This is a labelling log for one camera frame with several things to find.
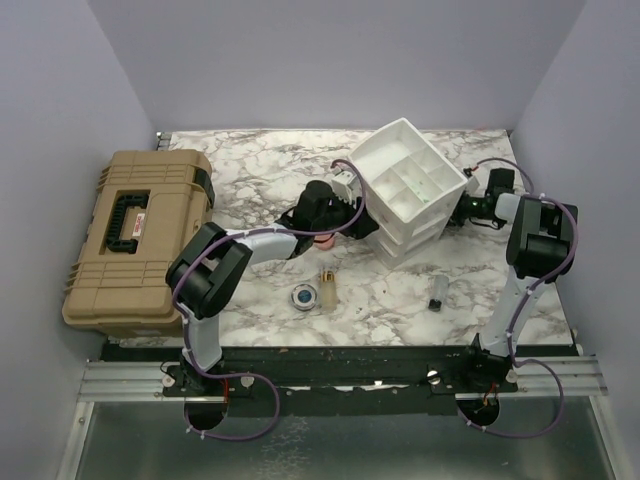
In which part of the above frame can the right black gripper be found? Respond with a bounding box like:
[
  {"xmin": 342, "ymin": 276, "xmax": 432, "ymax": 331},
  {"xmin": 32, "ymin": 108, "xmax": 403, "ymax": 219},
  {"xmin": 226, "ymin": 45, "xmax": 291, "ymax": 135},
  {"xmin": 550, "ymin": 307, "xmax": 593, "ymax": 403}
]
[{"xmin": 422, "ymin": 185, "xmax": 491, "ymax": 228}]

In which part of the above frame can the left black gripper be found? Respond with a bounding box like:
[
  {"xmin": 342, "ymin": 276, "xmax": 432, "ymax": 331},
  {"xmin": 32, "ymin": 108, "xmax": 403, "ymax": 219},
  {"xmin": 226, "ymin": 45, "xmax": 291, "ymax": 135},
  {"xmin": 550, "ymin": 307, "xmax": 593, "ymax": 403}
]
[{"xmin": 313, "ymin": 189, "xmax": 379, "ymax": 239}]

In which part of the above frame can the pink round compact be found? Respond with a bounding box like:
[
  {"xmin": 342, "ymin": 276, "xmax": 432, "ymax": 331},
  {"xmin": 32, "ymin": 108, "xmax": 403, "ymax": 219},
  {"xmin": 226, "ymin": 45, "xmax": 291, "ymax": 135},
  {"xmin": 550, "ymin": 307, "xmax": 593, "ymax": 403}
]
[{"xmin": 314, "ymin": 238, "xmax": 335, "ymax": 251}]

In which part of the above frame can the frosted gold cap bottle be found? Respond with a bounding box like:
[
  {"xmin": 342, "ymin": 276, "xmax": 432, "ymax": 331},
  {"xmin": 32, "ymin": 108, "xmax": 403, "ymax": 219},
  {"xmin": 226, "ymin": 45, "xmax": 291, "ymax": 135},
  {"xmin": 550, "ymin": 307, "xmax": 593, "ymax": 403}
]
[{"xmin": 319, "ymin": 268, "xmax": 338, "ymax": 312}]

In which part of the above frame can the round blue lid jar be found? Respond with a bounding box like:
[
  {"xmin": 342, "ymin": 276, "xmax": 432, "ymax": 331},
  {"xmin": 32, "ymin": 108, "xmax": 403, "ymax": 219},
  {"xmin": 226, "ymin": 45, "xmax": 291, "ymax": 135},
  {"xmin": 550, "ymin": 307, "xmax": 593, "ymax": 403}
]
[{"xmin": 290, "ymin": 283, "xmax": 318, "ymax": 311}]

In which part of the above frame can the white makeup organizer with drawers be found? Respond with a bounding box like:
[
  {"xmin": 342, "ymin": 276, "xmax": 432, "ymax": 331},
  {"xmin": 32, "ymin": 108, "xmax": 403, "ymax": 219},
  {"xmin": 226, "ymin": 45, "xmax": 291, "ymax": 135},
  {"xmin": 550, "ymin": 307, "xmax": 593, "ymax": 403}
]
[{"xmin": 347, "ymin": 118, "xmax": 468, "ymax": 269}]

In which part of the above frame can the clear vial black cap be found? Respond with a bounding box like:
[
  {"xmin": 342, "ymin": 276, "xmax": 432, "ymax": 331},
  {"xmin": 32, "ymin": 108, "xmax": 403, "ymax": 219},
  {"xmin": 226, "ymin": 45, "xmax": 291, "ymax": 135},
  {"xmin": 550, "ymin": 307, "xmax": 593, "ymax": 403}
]
[{"xmin": 427, "ymin": 275, "xmax": 449, "ymax": 312}]

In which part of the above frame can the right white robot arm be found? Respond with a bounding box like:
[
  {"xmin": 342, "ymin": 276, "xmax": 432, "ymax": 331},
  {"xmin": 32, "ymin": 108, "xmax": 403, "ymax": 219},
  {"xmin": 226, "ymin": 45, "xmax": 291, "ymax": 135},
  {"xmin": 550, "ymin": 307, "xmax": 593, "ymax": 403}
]
[{"xmin": 449, "ymin": 168, "xmax": 578, "ymax": 391}]

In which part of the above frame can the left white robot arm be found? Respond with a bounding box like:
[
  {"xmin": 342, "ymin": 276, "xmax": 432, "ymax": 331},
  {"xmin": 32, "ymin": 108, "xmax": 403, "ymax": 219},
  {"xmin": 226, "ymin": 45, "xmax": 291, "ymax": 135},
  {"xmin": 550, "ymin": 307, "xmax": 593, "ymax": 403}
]
[{"xmin": 165, "ymin": 181, "xmax": 379, "ymax": 395}]

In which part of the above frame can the tan hard tool case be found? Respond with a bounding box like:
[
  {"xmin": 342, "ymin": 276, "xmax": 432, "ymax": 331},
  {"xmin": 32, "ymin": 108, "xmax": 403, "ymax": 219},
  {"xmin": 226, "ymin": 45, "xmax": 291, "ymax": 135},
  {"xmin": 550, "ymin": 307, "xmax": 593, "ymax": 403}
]
[{"xmin": 62, "ymin": 149, "xmax": 215, "ymax": 339}]

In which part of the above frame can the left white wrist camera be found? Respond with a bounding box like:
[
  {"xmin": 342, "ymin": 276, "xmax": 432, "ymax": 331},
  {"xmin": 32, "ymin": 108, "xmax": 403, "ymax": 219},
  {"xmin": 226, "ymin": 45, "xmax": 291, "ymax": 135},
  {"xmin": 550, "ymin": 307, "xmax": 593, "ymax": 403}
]
[{"xmin": 330, "ymin": 170, "xmax": 361, "ymax": 205}]

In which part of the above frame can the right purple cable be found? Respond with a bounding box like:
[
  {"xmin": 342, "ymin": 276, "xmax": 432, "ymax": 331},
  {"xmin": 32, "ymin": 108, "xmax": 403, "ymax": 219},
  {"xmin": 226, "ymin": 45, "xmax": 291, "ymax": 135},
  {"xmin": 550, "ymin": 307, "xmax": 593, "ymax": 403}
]
[{"xmin": 464, "ymin": 157, "xmax": 581, "ymax": 439}]

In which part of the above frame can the purple cable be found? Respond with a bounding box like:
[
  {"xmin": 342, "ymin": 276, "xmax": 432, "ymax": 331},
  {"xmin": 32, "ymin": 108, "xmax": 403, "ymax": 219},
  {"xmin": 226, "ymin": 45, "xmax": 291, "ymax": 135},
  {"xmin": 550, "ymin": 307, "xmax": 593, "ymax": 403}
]
[
  {"xmin": 170, "ymin": 158, "xmax": 369, "ymax": 441},
  {"xmin": 464, "ymin": 157, "xmax": 581, "ymax": 439}
]

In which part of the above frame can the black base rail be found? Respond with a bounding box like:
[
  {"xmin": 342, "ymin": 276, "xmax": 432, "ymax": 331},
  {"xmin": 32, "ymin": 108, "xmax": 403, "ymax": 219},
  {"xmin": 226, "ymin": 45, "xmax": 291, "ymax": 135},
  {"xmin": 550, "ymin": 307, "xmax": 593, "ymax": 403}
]
[{"xmin": 96, "ymin": 344, "xmax": 516, "ymax": 426}]

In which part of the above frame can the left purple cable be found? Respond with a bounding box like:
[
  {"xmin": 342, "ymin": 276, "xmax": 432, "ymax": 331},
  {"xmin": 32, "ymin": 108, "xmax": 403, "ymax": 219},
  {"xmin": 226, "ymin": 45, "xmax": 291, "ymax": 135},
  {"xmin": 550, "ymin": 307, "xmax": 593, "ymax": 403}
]
[{"xmin": 170, "ymin": 158, "xmax": 369, "ymax": 441}]

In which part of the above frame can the aluminium rail frame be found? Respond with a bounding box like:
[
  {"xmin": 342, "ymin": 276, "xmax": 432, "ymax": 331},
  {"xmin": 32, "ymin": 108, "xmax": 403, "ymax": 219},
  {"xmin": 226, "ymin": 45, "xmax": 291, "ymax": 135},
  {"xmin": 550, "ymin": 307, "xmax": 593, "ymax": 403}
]
[{"xmin": 59, "ymin": 360, "xmax": 626, "ymax": 479}]

